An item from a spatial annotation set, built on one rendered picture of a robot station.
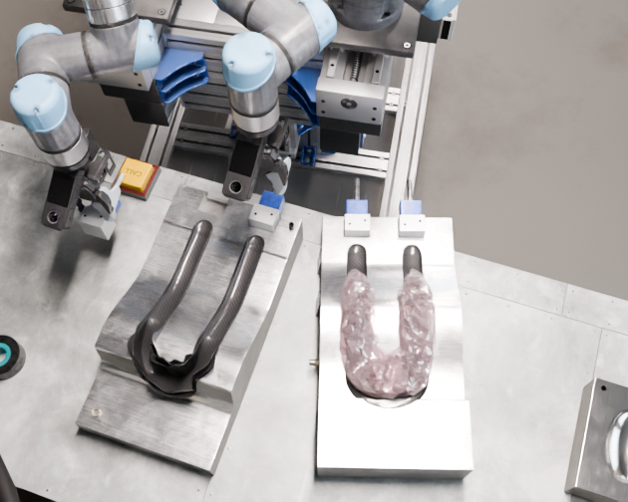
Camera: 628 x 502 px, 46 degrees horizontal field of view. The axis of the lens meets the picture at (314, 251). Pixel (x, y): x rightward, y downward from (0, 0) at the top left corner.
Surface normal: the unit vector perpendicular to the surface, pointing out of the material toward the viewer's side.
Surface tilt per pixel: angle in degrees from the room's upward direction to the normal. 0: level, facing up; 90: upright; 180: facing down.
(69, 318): 0
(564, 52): 0
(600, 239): 0
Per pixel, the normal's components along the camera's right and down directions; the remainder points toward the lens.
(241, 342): 0.13, -0.76
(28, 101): -0.01, -0.43
